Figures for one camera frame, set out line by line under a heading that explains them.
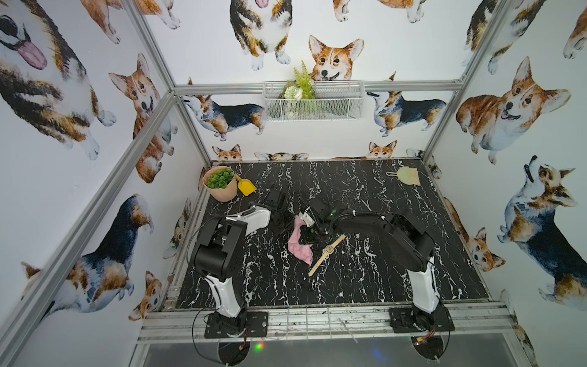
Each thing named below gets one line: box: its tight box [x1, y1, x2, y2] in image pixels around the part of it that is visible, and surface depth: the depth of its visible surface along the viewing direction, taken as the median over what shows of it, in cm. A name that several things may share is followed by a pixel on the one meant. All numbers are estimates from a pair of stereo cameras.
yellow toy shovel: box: [234, 173, 257, 197], surface depth 112 cm
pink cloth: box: [287, 215, 314, 266], surface depth 90 cm
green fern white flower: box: [281, 59, 317, 101], surface depth 84 cm
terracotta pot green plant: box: [202, 165, 238, 203], surface depth 99 cm
